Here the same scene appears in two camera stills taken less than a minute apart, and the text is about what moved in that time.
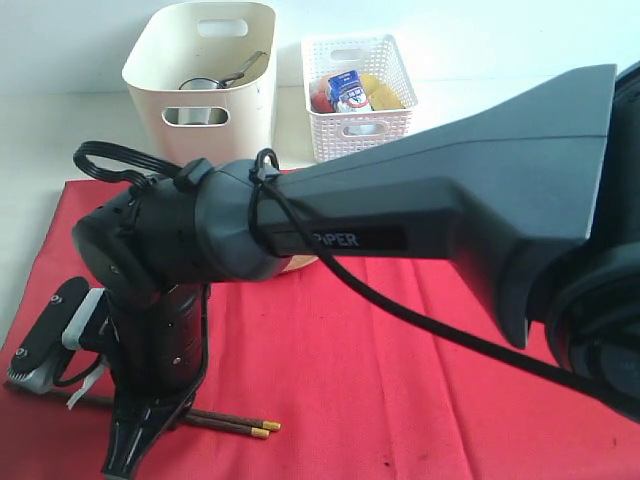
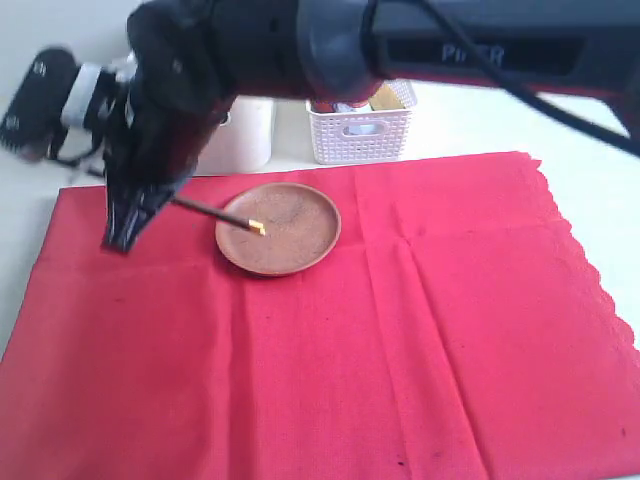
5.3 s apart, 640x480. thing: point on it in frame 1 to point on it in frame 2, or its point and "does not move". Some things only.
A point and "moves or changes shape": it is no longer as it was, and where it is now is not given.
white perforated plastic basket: (338, 134) does not move
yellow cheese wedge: (380, 95) does not move
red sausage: (320, 102) does not move
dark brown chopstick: (262, 424) moves or changes shape
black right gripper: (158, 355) to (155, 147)
